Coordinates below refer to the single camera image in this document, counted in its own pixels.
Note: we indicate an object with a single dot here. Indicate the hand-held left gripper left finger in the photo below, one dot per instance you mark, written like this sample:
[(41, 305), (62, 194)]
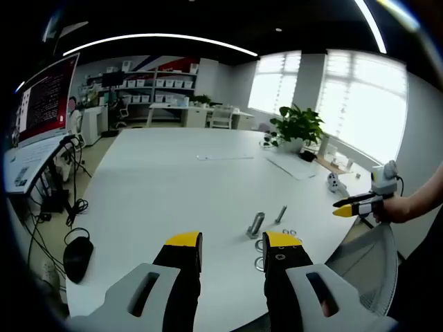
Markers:
[(162, 287)]

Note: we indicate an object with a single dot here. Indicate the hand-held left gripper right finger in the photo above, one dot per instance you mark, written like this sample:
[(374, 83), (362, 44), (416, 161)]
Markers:
[(294, 276)]

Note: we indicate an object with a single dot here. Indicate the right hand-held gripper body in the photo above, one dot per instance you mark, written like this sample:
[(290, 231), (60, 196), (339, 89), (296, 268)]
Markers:
[(382, 183)]

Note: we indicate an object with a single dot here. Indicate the large steel washer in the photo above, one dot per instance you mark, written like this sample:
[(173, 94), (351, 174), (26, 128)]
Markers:
[(255, 246), (255, 264)]

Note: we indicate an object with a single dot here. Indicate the thin threaded steel stud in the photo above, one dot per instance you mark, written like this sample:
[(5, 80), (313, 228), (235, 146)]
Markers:
[(281, 214)]

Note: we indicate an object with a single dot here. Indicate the thick threaded steel stud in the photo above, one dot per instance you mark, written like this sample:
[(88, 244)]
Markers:
[(256, 223)]

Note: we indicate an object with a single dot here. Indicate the person's right hand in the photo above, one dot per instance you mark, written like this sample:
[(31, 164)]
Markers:
[(394, 209)]

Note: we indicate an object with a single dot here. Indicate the white handheld controller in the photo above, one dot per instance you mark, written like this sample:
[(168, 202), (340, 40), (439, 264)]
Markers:
[(334, 181)]

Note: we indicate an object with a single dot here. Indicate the grey mesh office chair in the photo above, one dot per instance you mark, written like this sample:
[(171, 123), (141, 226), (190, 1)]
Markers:
[(377, 263)]

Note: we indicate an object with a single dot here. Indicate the small black pouch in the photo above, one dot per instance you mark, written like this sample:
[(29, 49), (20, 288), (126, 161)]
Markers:
[(307, 155)]

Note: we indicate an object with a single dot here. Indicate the window with white blinds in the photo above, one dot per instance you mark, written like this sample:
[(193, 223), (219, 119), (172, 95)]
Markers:
[(363, 103), (273, 83)]

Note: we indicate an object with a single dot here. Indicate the black computer mouse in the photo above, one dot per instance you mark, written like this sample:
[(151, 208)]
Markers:
[(78, 257)]

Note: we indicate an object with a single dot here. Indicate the potted green plant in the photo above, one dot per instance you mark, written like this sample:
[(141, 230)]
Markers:
[(299, 126)]

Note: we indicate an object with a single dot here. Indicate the black power box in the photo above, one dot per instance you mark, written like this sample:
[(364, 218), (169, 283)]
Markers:
[(52, 205)]

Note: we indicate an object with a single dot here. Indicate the white slatted chair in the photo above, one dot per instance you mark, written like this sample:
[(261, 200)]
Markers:
[(221, 115)]

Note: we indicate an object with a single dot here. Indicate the white ceiling light strip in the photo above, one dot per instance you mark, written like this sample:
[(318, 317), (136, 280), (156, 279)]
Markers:
[(159, 35), (373, 26)]

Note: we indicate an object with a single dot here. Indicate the black laptop stand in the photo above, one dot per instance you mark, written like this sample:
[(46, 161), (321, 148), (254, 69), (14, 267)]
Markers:
[(46, 171)]

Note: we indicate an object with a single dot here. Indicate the white low cabinet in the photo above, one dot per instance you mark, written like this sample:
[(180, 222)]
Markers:
[(92, 124)]

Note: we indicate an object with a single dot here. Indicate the white background desk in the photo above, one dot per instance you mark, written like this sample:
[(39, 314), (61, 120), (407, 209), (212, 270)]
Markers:
[(166, 106)]

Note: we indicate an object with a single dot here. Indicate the small green desk plant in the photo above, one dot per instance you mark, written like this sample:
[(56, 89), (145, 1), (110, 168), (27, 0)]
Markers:
[(202, 99)]

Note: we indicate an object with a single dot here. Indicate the row of white storage bins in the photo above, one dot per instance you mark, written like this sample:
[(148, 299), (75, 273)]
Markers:
[(169, 83)]

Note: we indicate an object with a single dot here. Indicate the black monitor on stand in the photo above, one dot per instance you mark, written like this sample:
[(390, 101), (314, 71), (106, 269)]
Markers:
[(112, 80)]

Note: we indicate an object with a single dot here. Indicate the grey storage shelf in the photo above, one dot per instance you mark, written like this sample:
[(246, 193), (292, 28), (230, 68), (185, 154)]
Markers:
[(155, 74)]

